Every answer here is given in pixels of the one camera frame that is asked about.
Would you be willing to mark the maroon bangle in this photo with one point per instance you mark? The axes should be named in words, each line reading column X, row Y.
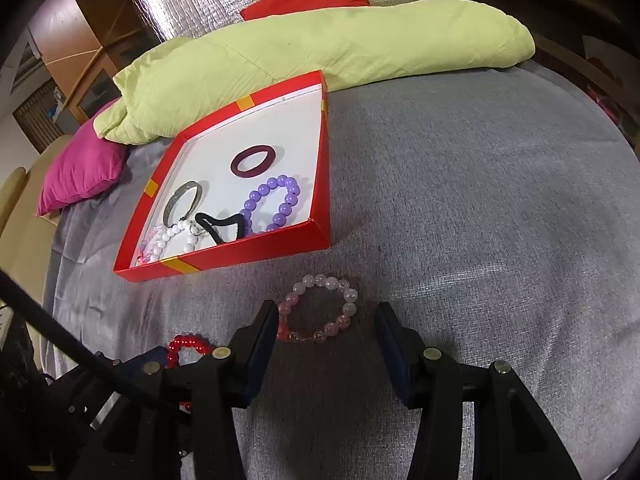
column 233, row 164

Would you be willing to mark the silver metal bangle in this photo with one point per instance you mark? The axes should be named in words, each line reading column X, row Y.
column 170, row 208

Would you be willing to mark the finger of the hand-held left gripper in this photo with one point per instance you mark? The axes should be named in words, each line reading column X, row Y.
column 135, row 360

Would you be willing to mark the brown woven screen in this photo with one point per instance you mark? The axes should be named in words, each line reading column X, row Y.
column 35, row 120

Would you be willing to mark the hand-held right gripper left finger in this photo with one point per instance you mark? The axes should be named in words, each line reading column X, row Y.
column 262, row 350

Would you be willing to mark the silver insulation mat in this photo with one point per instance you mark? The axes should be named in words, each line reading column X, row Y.
column 210, row 0

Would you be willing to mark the red shallow cardboard box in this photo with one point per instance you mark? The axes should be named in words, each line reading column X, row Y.
column 280, row 125

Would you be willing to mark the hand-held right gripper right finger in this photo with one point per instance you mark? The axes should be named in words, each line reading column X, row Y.
column 395, row 355

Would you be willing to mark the light green blanket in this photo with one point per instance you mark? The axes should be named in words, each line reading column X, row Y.
column 325, row 45

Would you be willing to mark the beige leather sofa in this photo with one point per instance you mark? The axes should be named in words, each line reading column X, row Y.
column 25, row 220

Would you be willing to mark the magenta pillow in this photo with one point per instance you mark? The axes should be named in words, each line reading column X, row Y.
column 80, row 165

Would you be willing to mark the wooden cabinet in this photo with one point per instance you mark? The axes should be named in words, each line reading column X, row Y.
column 65, row 25

